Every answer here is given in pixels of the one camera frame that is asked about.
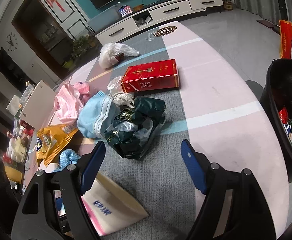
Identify blue cloth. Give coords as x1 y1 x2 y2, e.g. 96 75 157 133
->
53 149 81 172

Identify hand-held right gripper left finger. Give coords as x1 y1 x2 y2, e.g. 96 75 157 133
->
11 141 106 240

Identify pile of assorted household items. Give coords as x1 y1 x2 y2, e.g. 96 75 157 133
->
0 85 39 188

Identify red cardboard box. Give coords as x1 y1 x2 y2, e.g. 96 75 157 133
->
279 19 292 59

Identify blue face mask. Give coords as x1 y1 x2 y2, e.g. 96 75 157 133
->
77 91 119 139

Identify clear glass tank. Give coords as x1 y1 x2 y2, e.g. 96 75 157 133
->
87 7 123 32

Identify cream wooden board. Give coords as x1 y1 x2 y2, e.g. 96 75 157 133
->
19 80 62 128

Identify black trash bin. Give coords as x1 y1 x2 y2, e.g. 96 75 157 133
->
259 59 292 178

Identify white clear plastic bag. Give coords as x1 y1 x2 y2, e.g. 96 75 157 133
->
98 43 140 68

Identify dark green plastic bag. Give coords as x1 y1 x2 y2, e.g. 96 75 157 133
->
104 97 166 160

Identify grey chair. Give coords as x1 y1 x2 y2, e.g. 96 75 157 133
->
245 80 265 98

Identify small potted floor plant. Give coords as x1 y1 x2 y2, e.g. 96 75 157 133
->
220 0 238 10

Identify plaid table mat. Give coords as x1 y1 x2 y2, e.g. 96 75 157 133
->
23 21 287 240

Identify black wall clock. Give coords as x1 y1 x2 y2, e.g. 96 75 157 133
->
6 34 19 53

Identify red snack packet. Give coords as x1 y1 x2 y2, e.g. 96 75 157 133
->
279 106 290 125

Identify red cardboard carton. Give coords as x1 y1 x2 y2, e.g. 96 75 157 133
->
121 59 180 93

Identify white crumpled face mask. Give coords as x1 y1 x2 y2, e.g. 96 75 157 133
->
107 76 135 108

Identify pink plastic bag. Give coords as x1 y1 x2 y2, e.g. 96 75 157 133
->
54 81 91 125

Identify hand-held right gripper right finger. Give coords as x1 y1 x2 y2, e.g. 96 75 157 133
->
180 140 282 240

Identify yellow snack packet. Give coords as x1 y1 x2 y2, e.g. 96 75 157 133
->
36 124 79 167

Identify white television cabinet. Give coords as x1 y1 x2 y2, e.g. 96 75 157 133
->
95 0 224 44

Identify beige paper pouch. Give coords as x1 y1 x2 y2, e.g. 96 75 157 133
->
81 172 149 237

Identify potted plants in black planter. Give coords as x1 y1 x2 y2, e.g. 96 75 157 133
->
63 35 99 70

